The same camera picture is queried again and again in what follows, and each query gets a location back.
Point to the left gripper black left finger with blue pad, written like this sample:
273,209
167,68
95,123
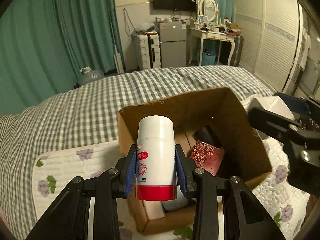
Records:
67,216

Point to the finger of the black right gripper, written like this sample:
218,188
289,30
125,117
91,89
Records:
271,124

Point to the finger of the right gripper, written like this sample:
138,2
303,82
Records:
294,104

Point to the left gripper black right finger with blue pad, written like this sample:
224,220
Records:
244,217

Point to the white rectangular charger box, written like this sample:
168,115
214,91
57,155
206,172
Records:
272,104

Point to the light blue small box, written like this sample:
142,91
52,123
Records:
178,203

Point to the red patterned box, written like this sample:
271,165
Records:
207,157

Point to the white USB wall charger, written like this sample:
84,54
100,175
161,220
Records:
154,210

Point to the white bottle red cap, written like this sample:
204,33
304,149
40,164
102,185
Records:
155,161

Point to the white floral quilt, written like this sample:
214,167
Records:
52,172

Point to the brown cardboard box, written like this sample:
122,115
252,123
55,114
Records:
245,155

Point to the white louvered wardrobe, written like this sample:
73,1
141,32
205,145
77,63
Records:
272,32

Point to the blue storage basket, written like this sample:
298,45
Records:
208,60

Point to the grey checked bed sheet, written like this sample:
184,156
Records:
87,116

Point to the white oval vanity mirror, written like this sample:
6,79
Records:
208,8

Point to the clear water jug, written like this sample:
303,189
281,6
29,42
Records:
90,75

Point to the silver small refrigerator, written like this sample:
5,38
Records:
173,43

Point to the white suitcase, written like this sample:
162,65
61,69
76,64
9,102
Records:
148,52

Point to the white flat mop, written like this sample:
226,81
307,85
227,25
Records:
117,55

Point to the green curtain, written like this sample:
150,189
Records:
45,43

